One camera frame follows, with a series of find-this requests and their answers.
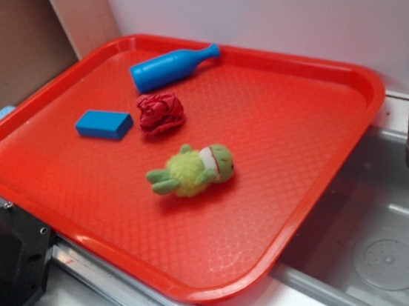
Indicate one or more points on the green plush animal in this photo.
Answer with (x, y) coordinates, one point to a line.
(190, 172)

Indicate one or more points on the red plastic tray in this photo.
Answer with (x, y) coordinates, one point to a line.
(290, 123)

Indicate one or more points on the crumpled red cloth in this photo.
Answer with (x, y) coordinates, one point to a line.
(159, 113)

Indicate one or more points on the blue plastic bottle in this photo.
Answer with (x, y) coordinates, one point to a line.
(170, 68)

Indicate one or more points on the blue rectangular block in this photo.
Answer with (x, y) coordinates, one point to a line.
(104, 124)

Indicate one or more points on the grey sink basin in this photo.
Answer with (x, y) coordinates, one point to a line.
(353, 247)

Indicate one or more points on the round sink drain cover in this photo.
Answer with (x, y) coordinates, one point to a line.
(382, 260)

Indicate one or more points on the brown cardboard panel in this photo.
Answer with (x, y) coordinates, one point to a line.
(33, 48)

